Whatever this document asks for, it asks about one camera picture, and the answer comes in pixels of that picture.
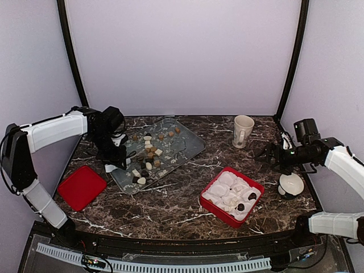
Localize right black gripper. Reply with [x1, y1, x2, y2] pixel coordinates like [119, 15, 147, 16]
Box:
[255, 142, 315, 175]

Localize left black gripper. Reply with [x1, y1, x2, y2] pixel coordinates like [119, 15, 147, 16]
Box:
[88, 129, 127, 170]

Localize red tin lid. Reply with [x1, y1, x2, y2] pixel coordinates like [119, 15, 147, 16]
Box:
[57, 166, 107, 212]

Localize white square chocolate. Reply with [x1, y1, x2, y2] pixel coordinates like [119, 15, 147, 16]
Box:
[234, 185, 244, 192]

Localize dark chocolate piece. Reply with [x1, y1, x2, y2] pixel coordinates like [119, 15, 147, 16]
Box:
[237, 204, 245, 211]

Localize red tin box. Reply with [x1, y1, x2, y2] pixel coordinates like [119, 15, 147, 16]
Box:
[200, 167, 266, 229]

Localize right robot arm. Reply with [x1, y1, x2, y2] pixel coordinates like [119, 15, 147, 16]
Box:
[255, 118, 363, 247]

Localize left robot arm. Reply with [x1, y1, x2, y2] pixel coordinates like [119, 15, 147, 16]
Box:
[1, 106, 128, 248]

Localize white black bowl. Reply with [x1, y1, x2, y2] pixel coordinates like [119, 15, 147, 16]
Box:
[278, 173, 304, 200]

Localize glass floral serving tray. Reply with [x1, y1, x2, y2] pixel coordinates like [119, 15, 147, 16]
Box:
[110, 118, 206, 195]

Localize cream ceramic mug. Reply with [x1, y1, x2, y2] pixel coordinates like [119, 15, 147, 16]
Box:
[232, 115, 255, 149]

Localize white paper cup liners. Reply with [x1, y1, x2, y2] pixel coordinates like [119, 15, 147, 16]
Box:
[204, 171, 262, 222]

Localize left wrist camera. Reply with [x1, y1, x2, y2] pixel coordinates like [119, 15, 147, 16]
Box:
[111, 134, 128, 147]

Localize black front rail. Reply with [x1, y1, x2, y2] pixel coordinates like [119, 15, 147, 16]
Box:
[28, 218, 339, 259]

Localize left black frame post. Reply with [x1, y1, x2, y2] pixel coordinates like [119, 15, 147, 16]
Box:
[56, 0, 89, 107]

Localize black frame post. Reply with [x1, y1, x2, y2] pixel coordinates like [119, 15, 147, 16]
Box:
[56, 0, 89, 107]
[274, 0, 310, 121]

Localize white cable duct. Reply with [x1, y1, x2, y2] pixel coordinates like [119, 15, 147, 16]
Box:
[35, 243, 271, 272]

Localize right black frame post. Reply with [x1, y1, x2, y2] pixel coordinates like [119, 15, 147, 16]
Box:
[274, 0, 310, 121]

